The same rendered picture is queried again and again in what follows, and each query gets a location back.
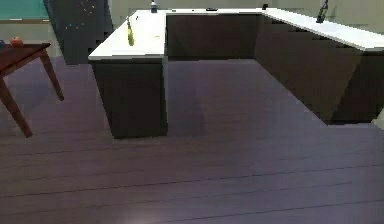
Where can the dark grey fridge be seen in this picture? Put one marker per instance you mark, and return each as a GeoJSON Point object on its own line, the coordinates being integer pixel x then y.
{"type": "Point", "coordinates": [83, 30]}

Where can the red apple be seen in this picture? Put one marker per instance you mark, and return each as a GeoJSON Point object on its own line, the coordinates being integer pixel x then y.
{"type": "Point", "coordinates": [16, 41]}

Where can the black sink tap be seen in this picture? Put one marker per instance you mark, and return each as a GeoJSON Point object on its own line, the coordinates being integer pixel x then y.
{"type": "Point", "coordinates": [322, 12]}

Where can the small black cup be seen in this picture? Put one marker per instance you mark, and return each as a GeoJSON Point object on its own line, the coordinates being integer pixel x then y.
{"type": "Point", "coordinates": [265, 6]}

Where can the small grey-blue bottle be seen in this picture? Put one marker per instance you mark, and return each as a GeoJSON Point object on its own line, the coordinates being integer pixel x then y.
{"type": "Point", "coordinates": [153, 6]}

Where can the dark kitchen counter white top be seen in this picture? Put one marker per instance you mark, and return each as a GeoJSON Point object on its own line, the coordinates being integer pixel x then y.
{"type": "Point", "coordinates": [133, 93]}

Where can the teal window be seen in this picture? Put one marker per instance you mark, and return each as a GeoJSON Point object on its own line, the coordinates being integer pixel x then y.
{"type": "Point", "coordinates": [21, 8]}

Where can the red-brown wooden dining table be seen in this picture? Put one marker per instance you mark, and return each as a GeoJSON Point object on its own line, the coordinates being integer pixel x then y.
{"type": "Point", "coordinates": [16, 56]}

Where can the yellow-green bottle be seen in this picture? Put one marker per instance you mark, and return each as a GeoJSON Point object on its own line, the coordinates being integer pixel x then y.
{"type": "Point", "coordinates": [130, 35]}

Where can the small black flat object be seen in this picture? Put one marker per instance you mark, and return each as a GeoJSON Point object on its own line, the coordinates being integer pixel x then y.
{"type": "Point", "coordinates": [211, 9]}

